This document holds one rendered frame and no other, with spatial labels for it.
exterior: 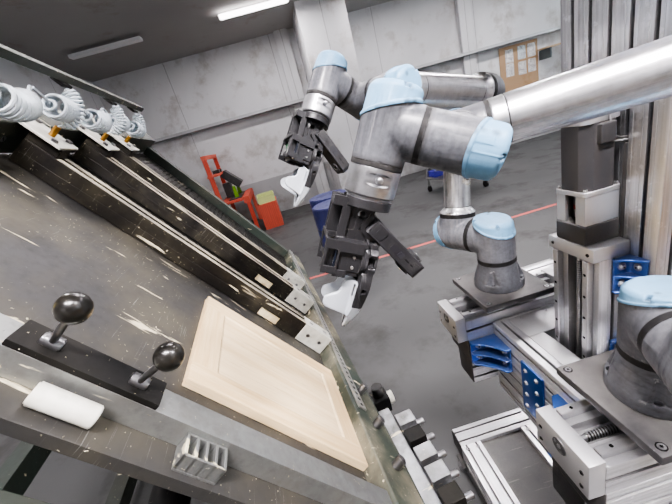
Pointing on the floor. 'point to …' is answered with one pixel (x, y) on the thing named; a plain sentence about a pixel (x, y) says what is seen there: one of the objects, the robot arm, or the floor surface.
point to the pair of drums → (320, 209)
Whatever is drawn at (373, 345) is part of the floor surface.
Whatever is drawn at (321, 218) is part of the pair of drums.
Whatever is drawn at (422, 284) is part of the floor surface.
